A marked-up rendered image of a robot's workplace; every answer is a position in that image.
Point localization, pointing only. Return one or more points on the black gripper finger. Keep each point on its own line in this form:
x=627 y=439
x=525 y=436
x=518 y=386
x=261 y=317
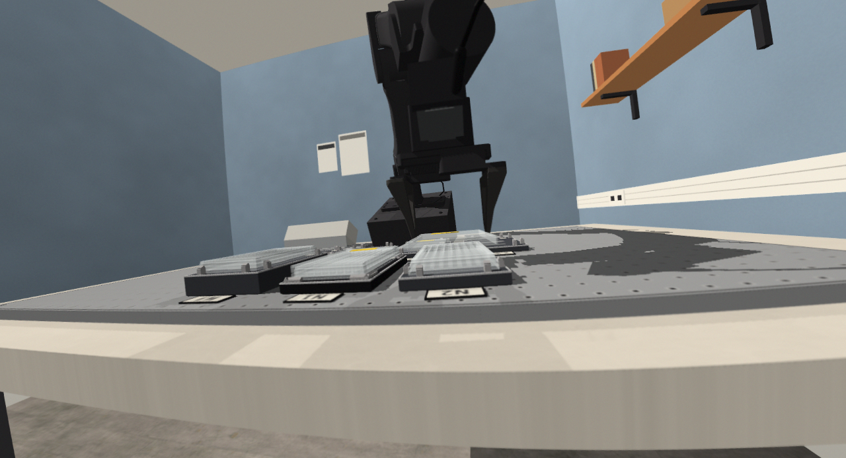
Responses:
x=402 y=191
x=491 y=183

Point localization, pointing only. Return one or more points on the white button panel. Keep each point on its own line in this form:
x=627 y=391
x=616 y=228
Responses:
x=324 y=236

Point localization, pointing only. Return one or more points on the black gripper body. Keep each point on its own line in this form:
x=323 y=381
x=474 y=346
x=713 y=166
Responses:
x=437 y=165

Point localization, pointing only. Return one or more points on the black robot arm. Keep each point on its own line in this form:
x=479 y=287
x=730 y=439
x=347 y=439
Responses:
x=440 y=106

